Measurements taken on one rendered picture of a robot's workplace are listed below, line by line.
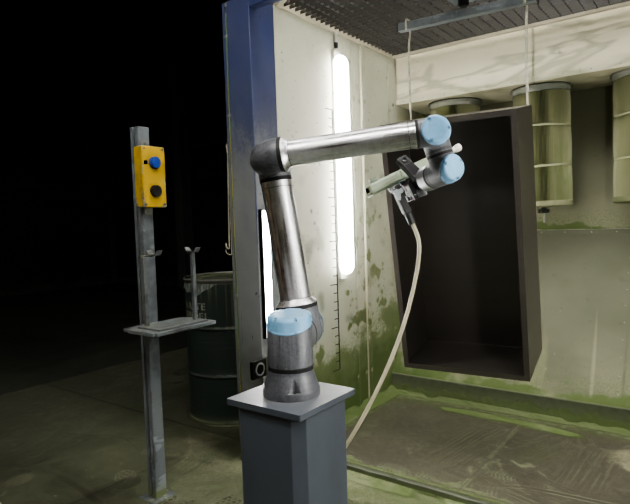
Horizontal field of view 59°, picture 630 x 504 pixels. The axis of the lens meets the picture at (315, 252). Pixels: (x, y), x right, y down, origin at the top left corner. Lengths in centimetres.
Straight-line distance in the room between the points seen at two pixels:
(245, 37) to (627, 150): 212
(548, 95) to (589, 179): 63
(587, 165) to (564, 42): 80
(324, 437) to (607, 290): 231
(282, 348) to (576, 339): 220
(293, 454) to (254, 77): 175
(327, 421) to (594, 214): 255
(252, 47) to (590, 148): 222
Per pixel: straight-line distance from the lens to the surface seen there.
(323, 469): 187
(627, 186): 348
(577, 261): 382
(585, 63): 356
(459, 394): 368
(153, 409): 262
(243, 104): 277
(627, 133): 351
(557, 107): 364
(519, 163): 243
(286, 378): 180
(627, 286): 370
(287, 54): 300
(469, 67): 376
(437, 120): 177
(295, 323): 177
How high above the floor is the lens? 121
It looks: 3 degrees down
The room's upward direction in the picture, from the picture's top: 2 degrees counter-clockwise
